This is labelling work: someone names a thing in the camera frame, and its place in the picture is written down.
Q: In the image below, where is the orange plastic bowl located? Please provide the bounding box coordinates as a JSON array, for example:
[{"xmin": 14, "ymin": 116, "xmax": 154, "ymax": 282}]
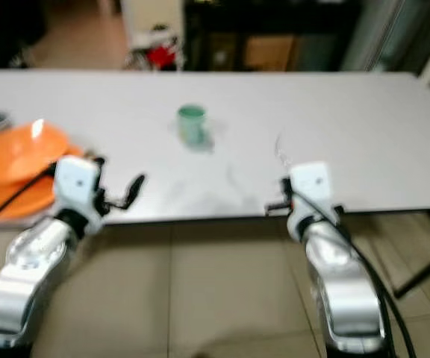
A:
[{"xmin": 0, "ymin": 121, "xmax": 71, "ymax": 186}]

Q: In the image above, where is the green mug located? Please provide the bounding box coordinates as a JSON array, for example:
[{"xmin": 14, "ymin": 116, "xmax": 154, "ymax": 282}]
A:
[{"xmin": 176, "ymin": 104, "xmax": 209, "ymax": 148}]

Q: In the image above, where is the orange plastic plate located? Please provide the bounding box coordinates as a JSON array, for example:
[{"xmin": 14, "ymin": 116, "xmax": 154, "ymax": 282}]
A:
[{"xmin": 0, "ymin": 145, "xmax": 86, "ymax": 222}]

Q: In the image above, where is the patterned bag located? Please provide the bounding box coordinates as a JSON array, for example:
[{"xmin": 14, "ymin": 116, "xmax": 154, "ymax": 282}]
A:
[{"xmin": 129, "ymin": 48, "xmax": 150, "ymax": 70}]

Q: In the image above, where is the red cloth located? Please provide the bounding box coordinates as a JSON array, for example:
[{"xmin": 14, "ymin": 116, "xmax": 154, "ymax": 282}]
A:
[{"xmin": 148, "ymin": 46, "xmax": 175, "ymax": 69}]

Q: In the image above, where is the brown cardboard box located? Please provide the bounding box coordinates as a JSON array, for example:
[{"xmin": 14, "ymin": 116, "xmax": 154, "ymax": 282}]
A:
[{"xmin": 245, "ymin": 36, "xmax": 296, "ymax": 72}]

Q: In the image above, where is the white cart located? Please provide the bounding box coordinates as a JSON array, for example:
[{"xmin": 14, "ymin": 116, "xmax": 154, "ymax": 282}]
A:
[{"xmin": 122, "ymin": 0, "xmax": 186, "ymax": 72}]

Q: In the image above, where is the black metal table leg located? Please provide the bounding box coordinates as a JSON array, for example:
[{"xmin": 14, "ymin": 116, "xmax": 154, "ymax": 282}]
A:
[{"xmin": 394, "ymin": 211, "xmax": 430, "ymax": 301}]

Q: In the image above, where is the dark clutter pile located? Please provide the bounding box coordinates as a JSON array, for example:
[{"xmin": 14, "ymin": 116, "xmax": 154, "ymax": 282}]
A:
[{"xmin": 0, "ymin": 0, "xmax": 46, "ymax": 75}]

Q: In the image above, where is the black shelf unit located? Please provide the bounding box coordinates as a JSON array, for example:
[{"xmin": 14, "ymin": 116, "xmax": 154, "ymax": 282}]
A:
[{"xmin": 184, "ymin": 0, "xmax": 365, "ymax": 72}]

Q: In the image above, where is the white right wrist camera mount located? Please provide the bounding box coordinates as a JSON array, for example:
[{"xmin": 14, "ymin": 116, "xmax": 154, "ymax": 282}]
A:
[{"xmin": 288, "ymin": 162, "xmax": 335, "ymax": 226}]

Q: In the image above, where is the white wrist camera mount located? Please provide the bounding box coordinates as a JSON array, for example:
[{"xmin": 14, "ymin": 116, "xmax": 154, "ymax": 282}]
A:
[
  {"xmin": 288, "ymin": 162, "xmax": 335, "ymax": 226},
  {"xmin": 54, "ymin": 155, "xmax": 101, "ymax": 224}
]

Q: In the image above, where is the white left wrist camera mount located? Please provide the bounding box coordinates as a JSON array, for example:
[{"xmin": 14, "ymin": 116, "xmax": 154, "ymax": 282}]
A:
[{"xmin": 54, "ymin": 155, "xmax": 101, "ymax": 224}]

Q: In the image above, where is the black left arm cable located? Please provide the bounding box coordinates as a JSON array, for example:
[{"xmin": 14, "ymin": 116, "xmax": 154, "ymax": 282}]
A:
[{"xmin": 0, "ymin": 163, "xmax": 57, "ymax": 241}]

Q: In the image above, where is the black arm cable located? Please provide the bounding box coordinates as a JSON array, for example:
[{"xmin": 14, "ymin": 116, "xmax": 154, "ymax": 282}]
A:
[
  {"xmin": 333, "ymin": 203, "xmax": 411, "ymax": 358},
  {"xmin": 0, "ymin": 163, "xmax": 57, "ymax": 241}
]

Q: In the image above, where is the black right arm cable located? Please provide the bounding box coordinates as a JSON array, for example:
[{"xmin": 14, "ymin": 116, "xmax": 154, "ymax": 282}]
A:
[{"xmin": 333, "ymin": 203, "xmax": 411, "ymax": 358}]

